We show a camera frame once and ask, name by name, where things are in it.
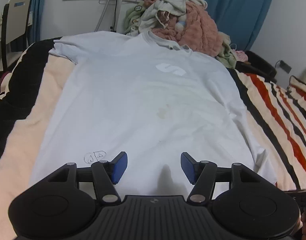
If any white t-shirt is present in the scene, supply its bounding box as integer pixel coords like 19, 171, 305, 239
30, 31, 277, 196

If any black wall socket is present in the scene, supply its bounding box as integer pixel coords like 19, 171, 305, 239
274, 60, 292, 74

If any black bag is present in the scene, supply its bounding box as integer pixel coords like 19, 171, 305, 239
235, 50, 277, 83

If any striped fleece blanket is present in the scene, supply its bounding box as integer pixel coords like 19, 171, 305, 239
0, 39, 306, 239

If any green patterned garment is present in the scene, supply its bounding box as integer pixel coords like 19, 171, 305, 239
123, 1, 146, 36

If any blue curtain right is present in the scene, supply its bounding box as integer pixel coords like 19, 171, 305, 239
205, 0, 272, 50

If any cream white garment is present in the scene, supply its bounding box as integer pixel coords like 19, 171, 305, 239
138, 0, 208, 33

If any pink fluffy garment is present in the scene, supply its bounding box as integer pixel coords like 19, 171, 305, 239
151, 2, 222, 57

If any small pink garment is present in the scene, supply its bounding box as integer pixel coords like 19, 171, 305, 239
232, 49, 248, 62

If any beige chair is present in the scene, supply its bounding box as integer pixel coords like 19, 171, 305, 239
1, 0, 31, 72

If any white tripod stand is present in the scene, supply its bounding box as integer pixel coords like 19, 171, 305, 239
93, 0, 126, 33

